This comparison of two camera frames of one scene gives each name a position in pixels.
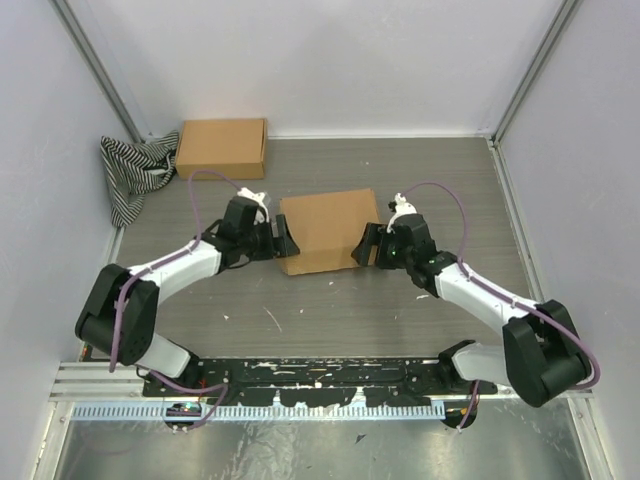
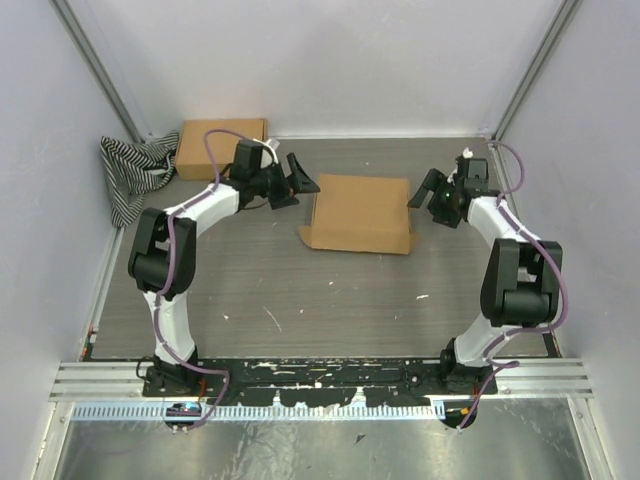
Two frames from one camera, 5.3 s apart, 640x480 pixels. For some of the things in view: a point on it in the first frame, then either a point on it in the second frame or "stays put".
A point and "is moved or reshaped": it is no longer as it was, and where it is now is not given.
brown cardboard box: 327,228 is moved or reshaped
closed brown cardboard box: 235,147 stays put
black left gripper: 281,246 → 299,183
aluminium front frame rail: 91,379 stays put
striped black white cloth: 133,170 stays put
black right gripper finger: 372,236 → 432,182
